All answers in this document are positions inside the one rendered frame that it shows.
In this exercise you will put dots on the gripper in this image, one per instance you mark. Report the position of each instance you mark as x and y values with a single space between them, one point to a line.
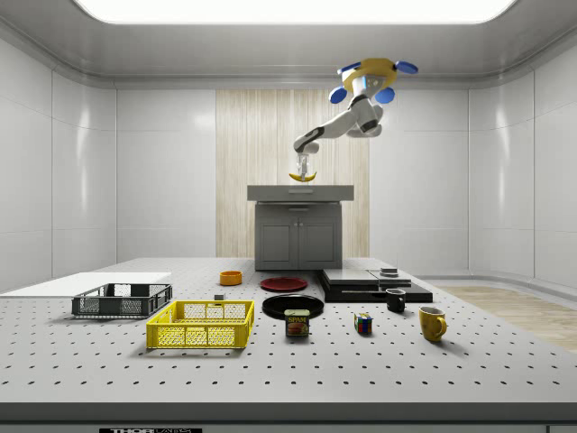
302 161

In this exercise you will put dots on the banana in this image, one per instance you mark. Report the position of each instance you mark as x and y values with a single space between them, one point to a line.
295 177

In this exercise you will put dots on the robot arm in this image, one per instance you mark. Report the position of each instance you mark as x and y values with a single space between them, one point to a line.
342 122

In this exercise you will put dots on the white cabinet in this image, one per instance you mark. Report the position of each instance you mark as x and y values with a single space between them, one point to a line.
297 236

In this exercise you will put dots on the drone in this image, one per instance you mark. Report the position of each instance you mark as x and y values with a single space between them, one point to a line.
370 67

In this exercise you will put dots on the red plate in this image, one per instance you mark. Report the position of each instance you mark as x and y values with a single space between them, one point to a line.
283 283

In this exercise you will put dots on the yellow bowl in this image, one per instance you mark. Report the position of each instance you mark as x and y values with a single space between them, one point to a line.
231 279

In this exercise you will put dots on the black stove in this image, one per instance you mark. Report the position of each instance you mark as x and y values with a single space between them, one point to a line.
356 288

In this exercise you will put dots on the black plate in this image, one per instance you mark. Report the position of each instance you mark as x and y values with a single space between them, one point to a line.
279 303

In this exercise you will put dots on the flat-sided can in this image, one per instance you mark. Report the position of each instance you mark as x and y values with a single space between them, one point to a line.
297 325

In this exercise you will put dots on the black mug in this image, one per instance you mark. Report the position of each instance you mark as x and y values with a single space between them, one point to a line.
395 301

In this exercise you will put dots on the puzzle cube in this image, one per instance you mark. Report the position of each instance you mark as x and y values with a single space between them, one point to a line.
363 324

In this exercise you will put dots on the yellow basket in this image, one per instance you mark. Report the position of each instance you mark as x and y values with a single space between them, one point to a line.
194 336

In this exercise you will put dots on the yellow mug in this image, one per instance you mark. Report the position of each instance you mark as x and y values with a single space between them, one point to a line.
430 325

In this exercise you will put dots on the dark grey basket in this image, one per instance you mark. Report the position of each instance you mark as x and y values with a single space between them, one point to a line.
112 306

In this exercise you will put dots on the white board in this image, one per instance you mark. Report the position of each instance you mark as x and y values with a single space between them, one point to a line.
67 284

